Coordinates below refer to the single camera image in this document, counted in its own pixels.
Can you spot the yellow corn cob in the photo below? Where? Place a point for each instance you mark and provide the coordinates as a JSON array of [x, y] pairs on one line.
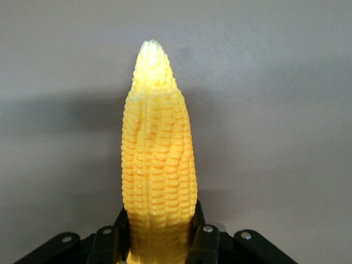
[[159, 154]]

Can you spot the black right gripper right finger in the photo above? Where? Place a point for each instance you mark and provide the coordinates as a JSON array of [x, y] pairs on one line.
[[204, 239]]

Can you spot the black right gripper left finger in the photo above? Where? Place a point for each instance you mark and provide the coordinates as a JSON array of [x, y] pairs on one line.
[[110, 242]]

